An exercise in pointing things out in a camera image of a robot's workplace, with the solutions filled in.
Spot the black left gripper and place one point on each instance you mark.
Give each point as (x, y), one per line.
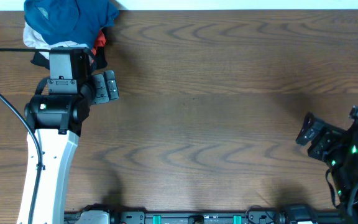
(102, 94)

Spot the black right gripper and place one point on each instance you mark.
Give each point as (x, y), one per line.
(330, 134)

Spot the teal blue t-shirt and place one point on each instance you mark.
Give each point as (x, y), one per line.
(78, 21)

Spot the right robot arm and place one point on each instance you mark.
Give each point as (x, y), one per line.
(344, 186)

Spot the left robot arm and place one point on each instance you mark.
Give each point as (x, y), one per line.
(55, 115)

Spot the black garment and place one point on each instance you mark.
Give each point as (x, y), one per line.
(42, 59)

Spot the red-orange garment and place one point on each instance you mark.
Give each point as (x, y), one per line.
(99, 42)

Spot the beige crumpled garment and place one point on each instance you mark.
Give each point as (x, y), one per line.
(33, 39)

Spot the black mounting rail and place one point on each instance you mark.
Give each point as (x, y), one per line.
(295, 214)

